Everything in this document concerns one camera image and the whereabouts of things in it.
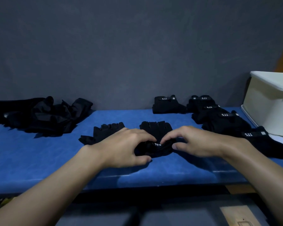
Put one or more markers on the person's right forearm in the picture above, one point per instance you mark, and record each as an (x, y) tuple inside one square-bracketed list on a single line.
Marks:
[(261, 176)]

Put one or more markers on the person's right hand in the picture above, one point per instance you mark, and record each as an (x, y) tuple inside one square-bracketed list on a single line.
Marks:
[(200, 143)]

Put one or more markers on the person's left forearm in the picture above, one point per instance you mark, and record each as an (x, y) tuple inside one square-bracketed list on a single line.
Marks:
[(47, 190)]

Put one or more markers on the white storage box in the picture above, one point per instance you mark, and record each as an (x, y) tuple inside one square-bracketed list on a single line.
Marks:
[(268, 108)]

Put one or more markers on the person's left hand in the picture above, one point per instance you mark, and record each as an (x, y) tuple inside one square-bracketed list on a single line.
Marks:
[(122, 150)]

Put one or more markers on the pile of black gloves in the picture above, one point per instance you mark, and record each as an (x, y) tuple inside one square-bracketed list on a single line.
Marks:
[(42, 117)]

